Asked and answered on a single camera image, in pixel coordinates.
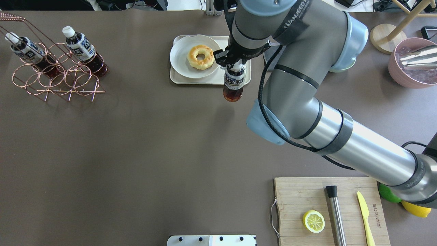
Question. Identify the glazed donut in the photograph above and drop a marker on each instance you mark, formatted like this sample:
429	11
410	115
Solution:
200	57

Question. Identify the tea bottle front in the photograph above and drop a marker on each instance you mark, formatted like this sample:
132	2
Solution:
234	81

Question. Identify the white round plate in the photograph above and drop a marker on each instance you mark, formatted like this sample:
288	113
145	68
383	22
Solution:
180	50

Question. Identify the yellow plastic knife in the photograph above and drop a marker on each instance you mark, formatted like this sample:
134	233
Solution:
365	214

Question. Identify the copper wire bottle rack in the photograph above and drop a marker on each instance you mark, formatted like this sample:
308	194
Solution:
75	77

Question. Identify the pink ice bowl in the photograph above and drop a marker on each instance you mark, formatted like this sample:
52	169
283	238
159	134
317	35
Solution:
410	79

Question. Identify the tea bottle right of rack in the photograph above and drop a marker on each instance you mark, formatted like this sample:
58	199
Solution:
80	46

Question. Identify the aluminium frame post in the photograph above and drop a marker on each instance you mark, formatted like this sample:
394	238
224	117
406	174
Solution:
210	8

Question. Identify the tea bottle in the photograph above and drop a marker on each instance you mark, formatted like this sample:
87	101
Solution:
234	81
30	53
80	46

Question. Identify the metal ice scoop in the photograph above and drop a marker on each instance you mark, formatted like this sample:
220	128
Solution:
422	59

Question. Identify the whole lemon lower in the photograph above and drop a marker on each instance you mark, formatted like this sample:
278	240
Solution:
416	210

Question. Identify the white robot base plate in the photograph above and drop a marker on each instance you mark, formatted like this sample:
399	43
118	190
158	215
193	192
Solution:
212	240

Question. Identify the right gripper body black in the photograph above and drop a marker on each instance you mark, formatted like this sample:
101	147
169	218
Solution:
233	54

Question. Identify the bamboo cutting board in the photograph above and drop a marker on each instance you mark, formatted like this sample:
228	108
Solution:
297	195

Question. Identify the beige rabbit tray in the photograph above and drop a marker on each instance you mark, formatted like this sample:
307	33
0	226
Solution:
216	78

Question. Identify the half lemon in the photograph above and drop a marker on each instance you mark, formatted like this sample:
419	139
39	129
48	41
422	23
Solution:
313	221

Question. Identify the green lime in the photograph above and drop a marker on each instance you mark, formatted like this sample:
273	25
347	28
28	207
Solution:
386	193

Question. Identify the tea bottle far left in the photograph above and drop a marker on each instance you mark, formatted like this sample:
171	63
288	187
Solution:
30	53

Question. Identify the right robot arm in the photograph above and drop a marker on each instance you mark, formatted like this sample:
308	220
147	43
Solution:
318	38

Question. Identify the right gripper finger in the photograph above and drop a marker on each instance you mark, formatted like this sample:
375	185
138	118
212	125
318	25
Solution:
221	57

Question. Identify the grey folded cloth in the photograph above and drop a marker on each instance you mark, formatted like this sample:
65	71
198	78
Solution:
268	54

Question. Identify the steel muddler black tip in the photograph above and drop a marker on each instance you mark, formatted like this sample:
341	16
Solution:
336	218

